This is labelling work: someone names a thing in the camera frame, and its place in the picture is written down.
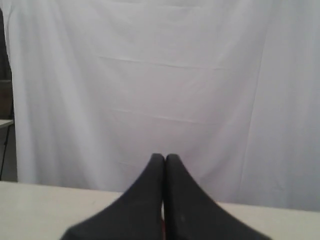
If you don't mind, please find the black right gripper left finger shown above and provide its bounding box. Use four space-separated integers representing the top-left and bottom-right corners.
62 153 165 240

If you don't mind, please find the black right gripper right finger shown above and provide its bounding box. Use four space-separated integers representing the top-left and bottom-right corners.
163 154 269 240

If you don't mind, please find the white backdrop cloth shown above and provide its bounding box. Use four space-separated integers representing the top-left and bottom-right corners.
0 0 320 211

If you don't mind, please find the dark shelf at left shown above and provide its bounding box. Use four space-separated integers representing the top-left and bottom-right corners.
0 10 14 120

